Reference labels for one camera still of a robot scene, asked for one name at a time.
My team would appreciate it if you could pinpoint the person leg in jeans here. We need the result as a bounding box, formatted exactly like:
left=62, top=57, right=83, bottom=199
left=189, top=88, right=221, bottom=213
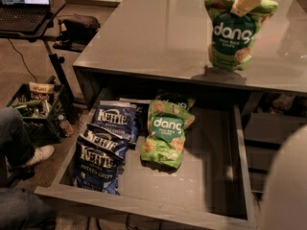
left=0, top=107, right=35, bottom=168

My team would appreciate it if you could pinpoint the black plastic crate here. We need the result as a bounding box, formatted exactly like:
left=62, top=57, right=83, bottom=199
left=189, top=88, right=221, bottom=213
left=8, top=83, right=73, bottom=145

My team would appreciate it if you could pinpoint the black laptop stand table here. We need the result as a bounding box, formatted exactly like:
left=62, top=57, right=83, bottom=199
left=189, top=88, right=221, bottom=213
left=0, top=0, right=75, bottom=104

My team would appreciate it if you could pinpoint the small bottle beside crate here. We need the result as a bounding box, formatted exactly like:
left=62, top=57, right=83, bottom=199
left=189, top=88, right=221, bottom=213
left=58, top=115, right=73, bottom=137

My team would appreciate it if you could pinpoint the blue kettle chip bag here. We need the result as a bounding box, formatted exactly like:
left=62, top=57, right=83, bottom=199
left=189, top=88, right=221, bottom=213
left=83, top=124, right=129, bottom=160
left=75, top=134, right=128, bottom=195
left=93, top=101, right=138, bottom=145

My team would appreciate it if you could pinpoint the black laptop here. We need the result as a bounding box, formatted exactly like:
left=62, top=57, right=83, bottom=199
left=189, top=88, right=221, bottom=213
left=0, top=0, right=51, bottom=34

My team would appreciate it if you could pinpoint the green dang chip bag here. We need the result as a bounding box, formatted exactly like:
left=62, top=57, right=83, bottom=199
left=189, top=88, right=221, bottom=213
left=204, top=0, right=278, bottom=71
left=156, top=91, right=196, bottom=110
left=140, top=100, right=195, bottom=169

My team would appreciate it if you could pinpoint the rear blue kettle chip bag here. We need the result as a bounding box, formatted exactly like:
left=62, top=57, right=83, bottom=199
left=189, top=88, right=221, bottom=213
left=93, top=101, right=138, bottom=145

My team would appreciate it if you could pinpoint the brown snack bag in crate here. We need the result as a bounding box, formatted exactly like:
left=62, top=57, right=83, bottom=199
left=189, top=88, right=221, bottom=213
left=29, top=82, right=55, bottom=103

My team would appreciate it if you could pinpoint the middle blue kettle chip bag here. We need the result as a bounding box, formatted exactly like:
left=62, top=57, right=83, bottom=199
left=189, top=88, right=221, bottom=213
left=83, top=124, right=129, bottom=160

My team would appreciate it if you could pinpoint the black bag on stand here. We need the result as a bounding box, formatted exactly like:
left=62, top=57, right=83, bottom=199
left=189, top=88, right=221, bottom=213
left=53, top=14, right=101, bottom=53

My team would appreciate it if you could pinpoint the white sneaker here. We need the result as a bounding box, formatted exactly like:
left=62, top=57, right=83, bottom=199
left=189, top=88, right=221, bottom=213
left=25, top=145, right=55, bottom=167

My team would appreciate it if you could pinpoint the black power cable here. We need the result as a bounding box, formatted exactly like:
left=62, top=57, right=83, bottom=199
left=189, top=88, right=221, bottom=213
left=7, top=38, right=38, bottom=83

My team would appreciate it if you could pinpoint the front blue kettle chip bag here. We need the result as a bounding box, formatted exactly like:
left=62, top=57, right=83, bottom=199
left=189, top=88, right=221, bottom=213
left=75, top=134, right=128, bottom=195

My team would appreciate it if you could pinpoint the dark lower drawer cabinet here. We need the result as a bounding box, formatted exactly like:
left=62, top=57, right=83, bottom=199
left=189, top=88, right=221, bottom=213
left=244, top=113, right=307, bottom=194

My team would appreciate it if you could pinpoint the person knee in jeans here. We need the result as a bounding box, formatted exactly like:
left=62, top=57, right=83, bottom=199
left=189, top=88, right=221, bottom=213
left=0, top=188, right=57, bottom=230

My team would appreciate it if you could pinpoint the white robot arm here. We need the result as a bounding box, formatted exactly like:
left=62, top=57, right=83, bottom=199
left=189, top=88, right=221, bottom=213
left=257, top=126, right=307, bottom=230

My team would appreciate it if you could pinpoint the open grey top drawer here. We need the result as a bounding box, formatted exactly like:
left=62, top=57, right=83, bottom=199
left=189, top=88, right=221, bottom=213
left=35, top=86, right=257, bottom=230

